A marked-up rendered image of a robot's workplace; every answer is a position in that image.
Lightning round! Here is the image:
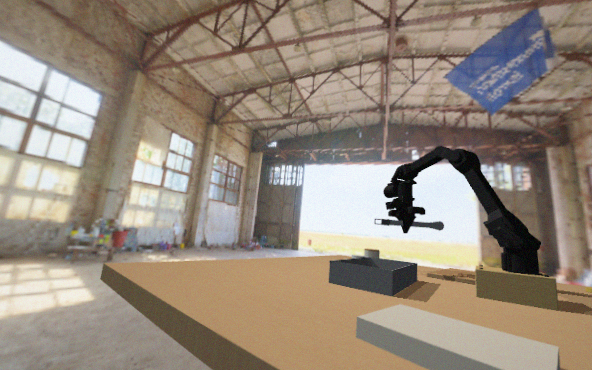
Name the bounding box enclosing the white flat rectangular block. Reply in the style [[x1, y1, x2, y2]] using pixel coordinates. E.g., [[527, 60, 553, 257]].
[[356, 304, 560, 370]]

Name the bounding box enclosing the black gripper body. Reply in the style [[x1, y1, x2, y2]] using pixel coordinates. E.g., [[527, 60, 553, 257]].
[[388, 195, 425, 217]]

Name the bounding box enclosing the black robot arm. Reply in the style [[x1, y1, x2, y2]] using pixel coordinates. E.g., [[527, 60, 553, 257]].
[[383, 146, 543, 276]]

